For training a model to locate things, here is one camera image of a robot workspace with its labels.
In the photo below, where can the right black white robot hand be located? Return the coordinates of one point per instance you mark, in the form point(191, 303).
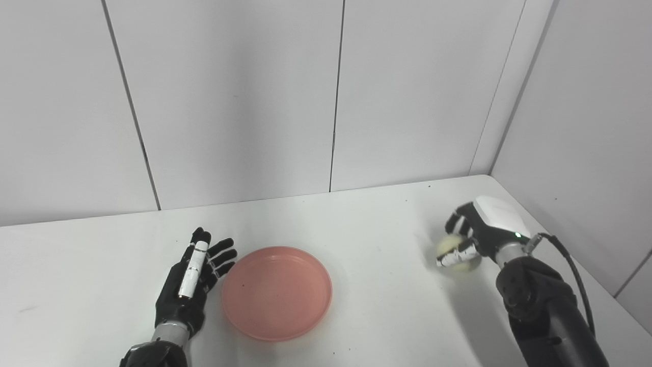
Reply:
point(486, 229)

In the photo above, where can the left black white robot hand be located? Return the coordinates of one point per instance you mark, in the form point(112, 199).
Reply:
point(191, 285)

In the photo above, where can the cream steamed bun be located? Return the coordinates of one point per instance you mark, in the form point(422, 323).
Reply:
point(462, 261)

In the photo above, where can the pink round plate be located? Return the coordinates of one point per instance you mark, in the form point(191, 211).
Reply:
point(276, 293)

